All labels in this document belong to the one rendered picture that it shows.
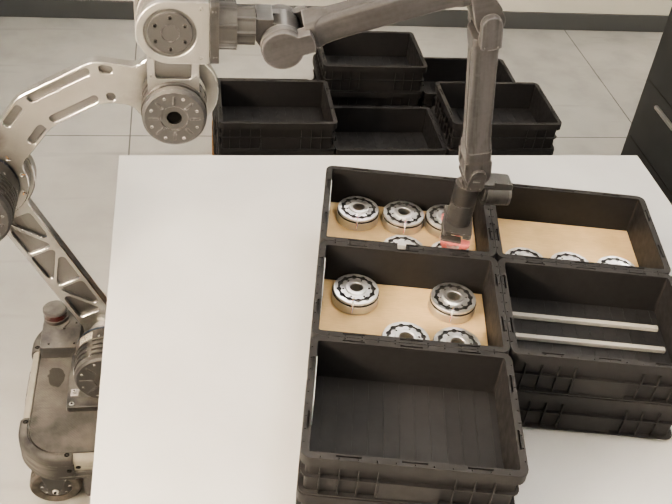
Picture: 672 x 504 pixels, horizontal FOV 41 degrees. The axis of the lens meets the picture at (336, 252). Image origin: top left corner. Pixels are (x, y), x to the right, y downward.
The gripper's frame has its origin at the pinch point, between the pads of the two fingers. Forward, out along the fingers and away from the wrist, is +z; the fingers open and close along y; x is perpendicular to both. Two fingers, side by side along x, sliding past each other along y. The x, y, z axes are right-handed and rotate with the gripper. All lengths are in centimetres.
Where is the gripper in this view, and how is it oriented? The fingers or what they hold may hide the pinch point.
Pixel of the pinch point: (449, 250)
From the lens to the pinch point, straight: 213.6
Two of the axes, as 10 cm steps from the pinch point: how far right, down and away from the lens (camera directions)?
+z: -1.3, 7.6, 6.3
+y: 1.3, -6.2, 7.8
